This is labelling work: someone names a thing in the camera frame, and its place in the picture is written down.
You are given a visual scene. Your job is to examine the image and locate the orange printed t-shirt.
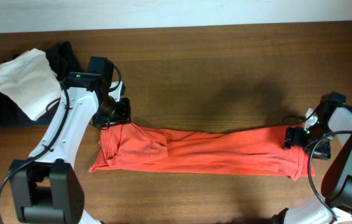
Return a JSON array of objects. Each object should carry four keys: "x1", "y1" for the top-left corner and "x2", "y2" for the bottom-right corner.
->
[{"x1": 89, "y1": 123, "x2": 314, "y2": 180}]

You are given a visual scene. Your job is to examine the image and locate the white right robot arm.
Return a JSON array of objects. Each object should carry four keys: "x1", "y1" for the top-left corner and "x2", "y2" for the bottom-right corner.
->
[{"x1": 270, "y1": 100, "x2": 352, "y2": 224}]

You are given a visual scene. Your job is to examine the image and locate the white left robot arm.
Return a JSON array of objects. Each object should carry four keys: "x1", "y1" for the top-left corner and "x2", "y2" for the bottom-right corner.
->
[{"x1": 8, "y1": 72, "x2": 131, "y2": 223}]

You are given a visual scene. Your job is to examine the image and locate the white folded cloth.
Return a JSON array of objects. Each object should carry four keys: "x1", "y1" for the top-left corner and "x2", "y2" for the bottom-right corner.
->
[{"x1": 0, "y1": 49, "x2": 62, "y2": 121}]

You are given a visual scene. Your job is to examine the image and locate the black folded garment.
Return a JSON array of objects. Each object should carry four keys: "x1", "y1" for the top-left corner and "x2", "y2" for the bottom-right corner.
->
[{"x1": 0, "y1": 41, "x2": 83, "y2": 128}]

